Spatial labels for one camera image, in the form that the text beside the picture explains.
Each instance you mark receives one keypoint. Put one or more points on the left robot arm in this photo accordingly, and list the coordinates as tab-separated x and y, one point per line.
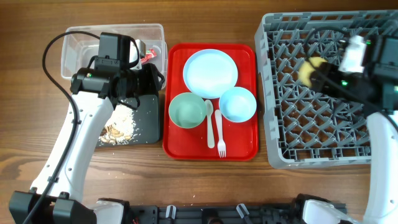
55	195

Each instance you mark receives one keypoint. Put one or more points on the red snack wrapper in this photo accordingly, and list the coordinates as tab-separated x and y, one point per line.
150	54

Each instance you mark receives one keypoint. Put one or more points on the red serving tray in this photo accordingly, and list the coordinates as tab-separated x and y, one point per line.
191	144

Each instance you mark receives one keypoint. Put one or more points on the yellow plastic cup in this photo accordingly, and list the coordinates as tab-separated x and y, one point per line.
307	68

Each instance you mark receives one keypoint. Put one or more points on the grey dishwasher rack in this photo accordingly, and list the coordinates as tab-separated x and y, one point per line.
305	129

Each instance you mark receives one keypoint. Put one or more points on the clear plastic bin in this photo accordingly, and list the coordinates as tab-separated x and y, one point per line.
78	49

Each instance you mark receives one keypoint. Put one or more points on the green bowl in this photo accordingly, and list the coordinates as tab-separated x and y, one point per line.
187	110

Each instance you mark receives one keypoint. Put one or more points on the black rectangular tray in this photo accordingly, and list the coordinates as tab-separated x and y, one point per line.
147	121

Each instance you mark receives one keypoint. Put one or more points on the rice and food scraps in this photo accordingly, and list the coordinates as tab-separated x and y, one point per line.
120	128

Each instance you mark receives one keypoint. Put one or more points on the light blue plate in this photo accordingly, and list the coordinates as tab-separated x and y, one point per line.
209	73

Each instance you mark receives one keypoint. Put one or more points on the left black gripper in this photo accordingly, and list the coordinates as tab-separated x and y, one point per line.
153	82

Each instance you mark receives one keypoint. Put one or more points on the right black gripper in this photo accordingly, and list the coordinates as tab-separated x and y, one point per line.
316	79

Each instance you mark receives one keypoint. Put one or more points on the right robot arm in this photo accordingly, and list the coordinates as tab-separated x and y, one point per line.
367	74

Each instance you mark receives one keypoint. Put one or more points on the light blue bowl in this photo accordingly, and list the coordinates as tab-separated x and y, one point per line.
238	104

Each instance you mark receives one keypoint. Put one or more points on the white plastic fork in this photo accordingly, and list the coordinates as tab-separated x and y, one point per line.
221	144

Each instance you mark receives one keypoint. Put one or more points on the white plastic spoon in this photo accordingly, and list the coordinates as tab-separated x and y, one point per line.
210	135

